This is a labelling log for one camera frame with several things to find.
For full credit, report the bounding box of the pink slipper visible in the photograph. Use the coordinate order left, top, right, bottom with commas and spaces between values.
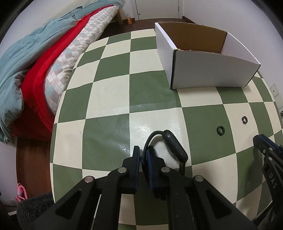
15, 183, 28, 203

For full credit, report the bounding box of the white wall socket strip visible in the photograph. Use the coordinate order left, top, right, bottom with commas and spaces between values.
270, 84, 283, 116

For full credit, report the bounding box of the white cardboard box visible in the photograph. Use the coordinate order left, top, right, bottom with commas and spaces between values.
155, 22, 261, 89

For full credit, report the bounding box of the checkered mattress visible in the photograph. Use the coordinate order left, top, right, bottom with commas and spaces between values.
44, 5, 119, 114

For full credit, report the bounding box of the white door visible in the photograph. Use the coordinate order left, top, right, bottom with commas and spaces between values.
134, 0, 183, 20

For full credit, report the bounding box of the orange bottle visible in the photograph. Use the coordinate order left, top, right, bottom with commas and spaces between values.
127, 14, 132, 24

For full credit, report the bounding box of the red blanket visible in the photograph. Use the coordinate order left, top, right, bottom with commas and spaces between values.
1, 2, 119, 141

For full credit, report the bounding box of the black smart band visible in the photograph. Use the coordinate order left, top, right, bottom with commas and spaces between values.
141, 130, 189, 175

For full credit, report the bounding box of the teal blanket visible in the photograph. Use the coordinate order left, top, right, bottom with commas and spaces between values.
1, 1, 124, 144

